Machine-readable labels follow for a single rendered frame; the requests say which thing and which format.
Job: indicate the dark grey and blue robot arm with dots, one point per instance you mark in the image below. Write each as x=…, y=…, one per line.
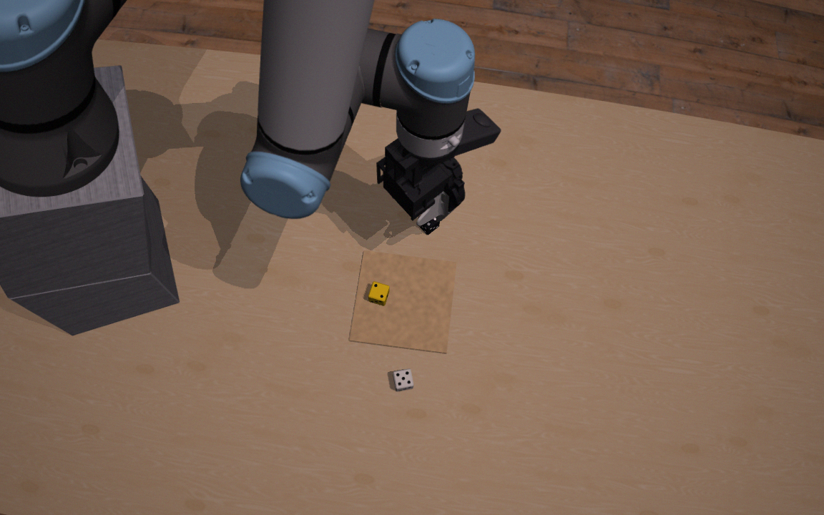
x=59, y=129

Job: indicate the grey die with black pips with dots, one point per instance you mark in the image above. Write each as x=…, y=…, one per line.
x=403, y=379

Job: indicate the brown square mat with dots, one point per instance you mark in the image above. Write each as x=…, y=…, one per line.
x=417, y=312

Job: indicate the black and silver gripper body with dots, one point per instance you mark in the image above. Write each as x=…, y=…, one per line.
x=422, y=177

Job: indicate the yellow die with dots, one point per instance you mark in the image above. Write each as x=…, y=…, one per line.
x=378, y=293

